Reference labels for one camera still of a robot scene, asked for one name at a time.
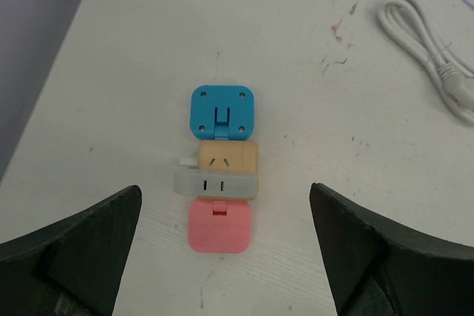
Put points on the pink square plug adapter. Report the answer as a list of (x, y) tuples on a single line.
[(223, 227)]

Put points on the blue square plug adapter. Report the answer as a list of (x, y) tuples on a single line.
[(222, 112)]

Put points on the grey plug adapter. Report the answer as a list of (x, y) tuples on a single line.
[(213, 184)]

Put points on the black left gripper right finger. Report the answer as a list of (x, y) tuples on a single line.
[(376, 266)]

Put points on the beige cube socket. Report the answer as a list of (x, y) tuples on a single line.
[(232, 156)]

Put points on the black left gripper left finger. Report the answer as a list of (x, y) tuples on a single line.
[(73, 266)]

